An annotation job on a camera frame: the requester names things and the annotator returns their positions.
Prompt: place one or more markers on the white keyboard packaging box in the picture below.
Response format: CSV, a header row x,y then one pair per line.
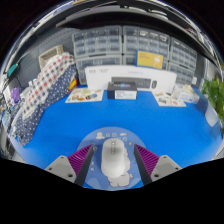
x,y
100,75

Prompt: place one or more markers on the white plant pot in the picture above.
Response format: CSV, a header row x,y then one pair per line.
x,y
211,116

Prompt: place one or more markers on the small black cardboard box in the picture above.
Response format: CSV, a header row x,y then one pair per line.
x,y
121,91

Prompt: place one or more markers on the dark wall shelf unit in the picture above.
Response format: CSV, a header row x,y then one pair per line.
x,y
110,15

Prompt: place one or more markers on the yellow card sign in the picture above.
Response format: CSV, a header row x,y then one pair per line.
x,y
149,60

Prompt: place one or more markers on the grey drawer cabinet stack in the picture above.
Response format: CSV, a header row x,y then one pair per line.
x,y
100,43

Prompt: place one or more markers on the round blue cartoon mouse pad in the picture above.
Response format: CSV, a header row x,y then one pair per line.
x,y
100,135

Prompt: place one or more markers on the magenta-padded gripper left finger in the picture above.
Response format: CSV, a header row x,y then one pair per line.
x,y
63,168

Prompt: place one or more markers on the beige plastic crate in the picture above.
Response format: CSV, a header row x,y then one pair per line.
x,y
50,56

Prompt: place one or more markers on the patterned checked dotted cloth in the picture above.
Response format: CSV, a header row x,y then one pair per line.
x,y
43,96

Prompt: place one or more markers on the cartoon sticker sheet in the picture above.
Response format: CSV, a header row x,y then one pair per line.
x,y
170,100
83,95

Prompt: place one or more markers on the grey white computer mouse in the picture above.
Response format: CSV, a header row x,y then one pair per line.
x,y
114,160

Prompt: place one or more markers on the green leafy plant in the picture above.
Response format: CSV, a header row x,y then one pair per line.
x,y
215,93

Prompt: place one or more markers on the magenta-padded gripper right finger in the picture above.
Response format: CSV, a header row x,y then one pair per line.
x,y
163,168

